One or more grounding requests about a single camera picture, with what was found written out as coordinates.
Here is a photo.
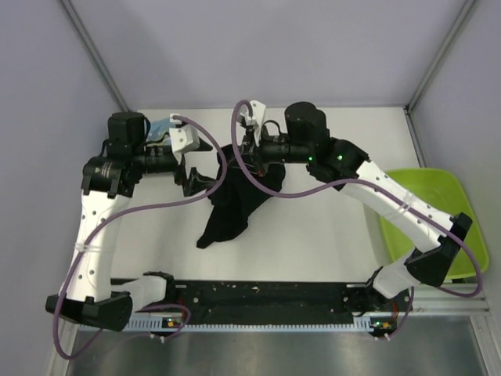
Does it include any aluminium front rail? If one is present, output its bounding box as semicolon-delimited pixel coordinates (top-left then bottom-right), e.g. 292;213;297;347
62;282;491;314

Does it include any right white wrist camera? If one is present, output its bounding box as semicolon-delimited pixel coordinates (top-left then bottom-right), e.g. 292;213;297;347
237;100;267;146

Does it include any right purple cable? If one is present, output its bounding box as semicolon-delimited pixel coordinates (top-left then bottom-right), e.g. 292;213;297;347
232;99;484;341

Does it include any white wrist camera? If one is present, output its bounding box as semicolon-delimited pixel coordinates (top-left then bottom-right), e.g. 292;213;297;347
168;114;200;158
237;100;267;146

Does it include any right aluminium frame post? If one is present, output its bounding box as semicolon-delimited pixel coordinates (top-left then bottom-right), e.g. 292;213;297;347
403;0;481;112

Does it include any green plastic bin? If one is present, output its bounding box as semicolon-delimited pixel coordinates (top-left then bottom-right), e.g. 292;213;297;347
379;168;490;272

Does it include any light blue cable duct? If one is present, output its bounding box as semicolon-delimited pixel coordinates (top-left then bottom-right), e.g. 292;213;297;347
125;316;396;334

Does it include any purple cable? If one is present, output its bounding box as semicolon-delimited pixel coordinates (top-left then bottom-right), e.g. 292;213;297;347
52;114;229;360
232;99;484;341

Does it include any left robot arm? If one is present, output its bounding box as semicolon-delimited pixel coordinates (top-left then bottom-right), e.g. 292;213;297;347
45;112;221;331

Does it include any aluminium frame post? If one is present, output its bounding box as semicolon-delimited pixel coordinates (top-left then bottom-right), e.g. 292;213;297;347
403;0;481;112
56;0;130;111

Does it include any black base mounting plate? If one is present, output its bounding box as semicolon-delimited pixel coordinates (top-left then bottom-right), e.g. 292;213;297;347
143;280;410;324

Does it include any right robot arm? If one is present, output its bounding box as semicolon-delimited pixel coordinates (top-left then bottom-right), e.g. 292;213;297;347
230;100;473;310

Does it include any folded blue printed t shirt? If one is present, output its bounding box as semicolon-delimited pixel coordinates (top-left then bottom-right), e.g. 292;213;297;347
146;118;175;146

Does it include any black t shirt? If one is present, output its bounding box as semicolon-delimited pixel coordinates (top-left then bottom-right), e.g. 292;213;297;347
196;145;272;249

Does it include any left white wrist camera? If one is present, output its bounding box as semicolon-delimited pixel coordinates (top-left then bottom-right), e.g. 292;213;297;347
168;114;200;158

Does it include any left aluminium frame post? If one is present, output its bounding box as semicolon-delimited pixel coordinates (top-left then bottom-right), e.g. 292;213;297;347
56;0;130;111

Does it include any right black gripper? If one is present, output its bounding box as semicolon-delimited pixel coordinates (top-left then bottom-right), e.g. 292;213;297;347
226;124;312;179

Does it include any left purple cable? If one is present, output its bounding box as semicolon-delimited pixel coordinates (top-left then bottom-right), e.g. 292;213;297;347
52;114;229;360

